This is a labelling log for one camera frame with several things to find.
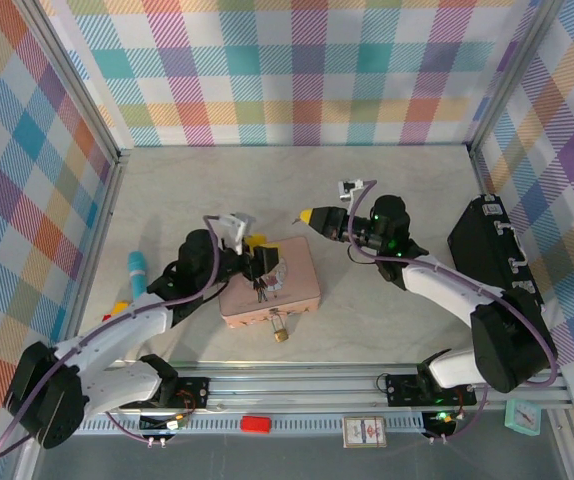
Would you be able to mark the pink tin box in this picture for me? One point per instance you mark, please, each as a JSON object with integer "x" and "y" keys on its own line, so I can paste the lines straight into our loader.
{"x": 297, "y": 285}

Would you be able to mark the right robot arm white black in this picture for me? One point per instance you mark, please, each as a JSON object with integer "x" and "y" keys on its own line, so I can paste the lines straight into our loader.
{"x": 442, "y": 285}

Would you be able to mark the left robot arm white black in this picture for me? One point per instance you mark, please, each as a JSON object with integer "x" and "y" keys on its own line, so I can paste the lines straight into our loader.
{"x": 127, "y": 320}

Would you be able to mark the teal plastic cylinder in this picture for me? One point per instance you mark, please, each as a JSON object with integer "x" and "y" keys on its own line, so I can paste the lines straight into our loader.
{"x": 138, "y": 275}

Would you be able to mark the yellow red toy block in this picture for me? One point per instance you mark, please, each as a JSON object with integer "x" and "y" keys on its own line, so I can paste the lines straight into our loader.
{"x": 117, "y": 309}

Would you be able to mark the black hard case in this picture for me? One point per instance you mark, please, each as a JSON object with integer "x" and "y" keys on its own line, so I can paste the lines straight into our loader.
{"x": 487, "y": 240}

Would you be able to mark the red plastic block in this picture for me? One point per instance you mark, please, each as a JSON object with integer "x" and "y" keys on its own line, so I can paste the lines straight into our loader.
{"x": 256, "y": 424}

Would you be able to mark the small framed card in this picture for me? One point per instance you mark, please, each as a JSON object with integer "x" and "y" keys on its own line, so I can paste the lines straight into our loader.
{"x": 365, "y": 431}

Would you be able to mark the teal alarm clock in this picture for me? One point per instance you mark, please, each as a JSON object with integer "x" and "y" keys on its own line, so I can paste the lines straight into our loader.
{"x": 522, "y": 416}

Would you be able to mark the aluminium mounting rail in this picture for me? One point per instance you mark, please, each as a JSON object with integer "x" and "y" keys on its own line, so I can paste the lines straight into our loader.
{"x": 292, "y": 387}

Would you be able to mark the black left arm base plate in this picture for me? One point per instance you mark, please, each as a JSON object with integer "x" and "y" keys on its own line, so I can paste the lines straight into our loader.
{"x": 192, "y": 392}

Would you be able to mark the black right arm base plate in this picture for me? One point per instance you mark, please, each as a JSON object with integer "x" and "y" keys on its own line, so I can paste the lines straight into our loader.
{"x": 402, "y": 390}

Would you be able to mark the aluminium frame post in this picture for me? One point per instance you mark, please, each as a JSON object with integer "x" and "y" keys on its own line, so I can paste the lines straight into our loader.
{"x": 74, "y": 85}
{"x": 512, "y": 75}

